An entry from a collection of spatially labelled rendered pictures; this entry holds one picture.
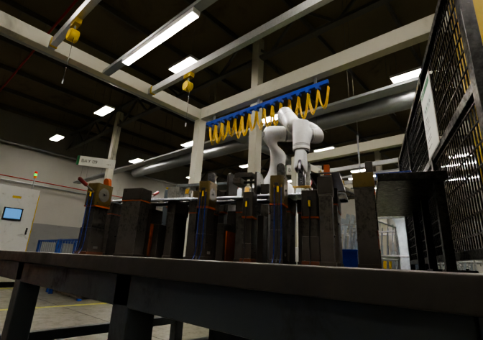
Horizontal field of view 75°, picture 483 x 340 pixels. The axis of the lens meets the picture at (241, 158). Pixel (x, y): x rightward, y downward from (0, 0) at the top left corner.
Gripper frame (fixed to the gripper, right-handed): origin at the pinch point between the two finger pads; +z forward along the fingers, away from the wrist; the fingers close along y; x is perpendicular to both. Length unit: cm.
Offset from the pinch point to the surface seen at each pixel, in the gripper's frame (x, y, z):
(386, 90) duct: 100, -668, -409
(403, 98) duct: 191, -1055, -577
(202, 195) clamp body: -40.6, 22.5, 9.8
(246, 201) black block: -19.7, 20.8, 12.7
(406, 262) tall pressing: 97, -624, 24
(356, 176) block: 24.8, 16.8, 3.0
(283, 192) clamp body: -2.9, 24.0, 9.9
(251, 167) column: -295, -742, -246
